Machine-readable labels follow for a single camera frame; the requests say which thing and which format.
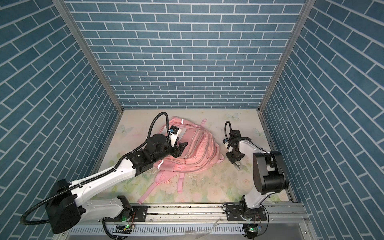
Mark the pink student backpack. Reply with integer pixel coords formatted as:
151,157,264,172
138,117,225,204

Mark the clear plastic pencil case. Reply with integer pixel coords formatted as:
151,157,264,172
234,162,242,171

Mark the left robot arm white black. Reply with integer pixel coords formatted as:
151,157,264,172
20,112,187,234

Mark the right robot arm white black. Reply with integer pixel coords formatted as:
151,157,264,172
223,121,289,221

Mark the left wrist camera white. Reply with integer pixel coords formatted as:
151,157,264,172
169,126,180,147

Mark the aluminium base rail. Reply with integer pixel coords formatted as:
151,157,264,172
54,202,317,240

